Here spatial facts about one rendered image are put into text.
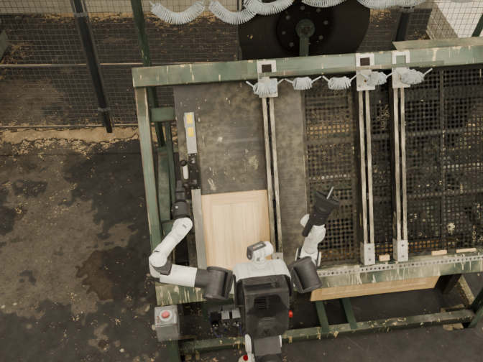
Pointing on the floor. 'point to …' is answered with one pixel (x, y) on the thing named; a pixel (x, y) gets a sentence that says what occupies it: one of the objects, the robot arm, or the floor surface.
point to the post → (173, 350)
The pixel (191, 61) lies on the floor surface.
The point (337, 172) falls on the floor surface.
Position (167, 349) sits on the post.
